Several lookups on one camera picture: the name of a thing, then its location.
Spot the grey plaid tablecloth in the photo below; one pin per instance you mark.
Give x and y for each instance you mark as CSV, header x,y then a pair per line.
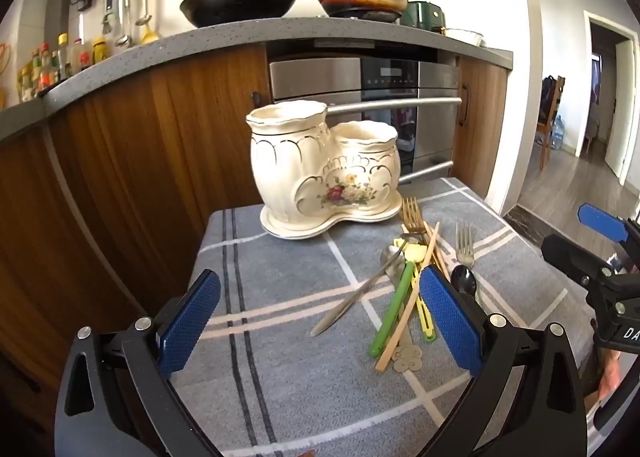
x,y
280,297

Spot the cream floral ceramic utensil holder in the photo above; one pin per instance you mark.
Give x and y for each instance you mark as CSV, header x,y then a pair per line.
x,y
285,172

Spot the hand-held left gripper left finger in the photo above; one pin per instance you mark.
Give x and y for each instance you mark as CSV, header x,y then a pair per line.
x,y
192,322

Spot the gas stove burner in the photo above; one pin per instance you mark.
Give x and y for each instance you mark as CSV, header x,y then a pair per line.
x,y
375,16

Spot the hanging yellow spatula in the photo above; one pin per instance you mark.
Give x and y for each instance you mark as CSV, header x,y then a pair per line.
x,y
149,33

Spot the yellow tulip shaped utensil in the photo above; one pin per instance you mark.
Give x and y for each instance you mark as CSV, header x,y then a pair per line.
x,y
426,322

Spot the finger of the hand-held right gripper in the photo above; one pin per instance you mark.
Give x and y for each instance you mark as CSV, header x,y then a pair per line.
x,y
570,257
602,222

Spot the large water bottle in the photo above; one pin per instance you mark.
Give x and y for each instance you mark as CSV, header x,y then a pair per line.
x,y
556,134

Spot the narrow wooden cabinet door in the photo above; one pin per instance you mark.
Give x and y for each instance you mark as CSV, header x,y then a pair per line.
x,y
482,127

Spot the black spoon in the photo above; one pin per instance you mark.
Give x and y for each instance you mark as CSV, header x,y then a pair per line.
x,y
463,279

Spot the hanging steel kitchen tool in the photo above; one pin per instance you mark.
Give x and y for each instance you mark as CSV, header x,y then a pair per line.
x,y
107,12

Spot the green air fryer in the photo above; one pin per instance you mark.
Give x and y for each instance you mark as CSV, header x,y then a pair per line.
x,y
422,17

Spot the white door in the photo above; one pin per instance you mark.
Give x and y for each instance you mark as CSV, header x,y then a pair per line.
x,y
620,112

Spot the silver table knife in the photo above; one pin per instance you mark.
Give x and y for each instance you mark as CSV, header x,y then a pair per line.
x,y
350,304

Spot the row of condiment bottles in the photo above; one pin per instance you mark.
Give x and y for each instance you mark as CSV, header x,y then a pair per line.
x,y
60,57

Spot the person's right hand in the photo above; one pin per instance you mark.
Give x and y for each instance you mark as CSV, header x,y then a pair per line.
x,y
610,377

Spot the steel bowl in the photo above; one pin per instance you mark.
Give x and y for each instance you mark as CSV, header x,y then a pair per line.
x,y
462,35

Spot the light bamboo chopstick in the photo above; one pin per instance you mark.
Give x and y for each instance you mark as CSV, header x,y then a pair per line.
x,y
394,327

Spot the wide wooden cabinet front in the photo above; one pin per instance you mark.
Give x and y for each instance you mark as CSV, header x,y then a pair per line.
x,y
125,137

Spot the silver fork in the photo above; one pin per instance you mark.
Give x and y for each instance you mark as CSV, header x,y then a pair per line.
x,y
465,252

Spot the grey stone countertop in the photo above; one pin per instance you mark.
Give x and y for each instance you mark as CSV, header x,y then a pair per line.
x,y
150,52

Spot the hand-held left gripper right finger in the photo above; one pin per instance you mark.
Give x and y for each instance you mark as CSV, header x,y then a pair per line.
x,y
447,322

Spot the stainless steel built-in oven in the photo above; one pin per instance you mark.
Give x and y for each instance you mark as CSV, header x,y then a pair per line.
x,y
320,79

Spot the gold fork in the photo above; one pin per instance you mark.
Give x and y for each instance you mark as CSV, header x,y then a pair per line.
x,y
412,217

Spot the wooden chair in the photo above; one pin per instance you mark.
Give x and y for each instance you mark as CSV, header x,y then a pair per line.
x,y
550,112

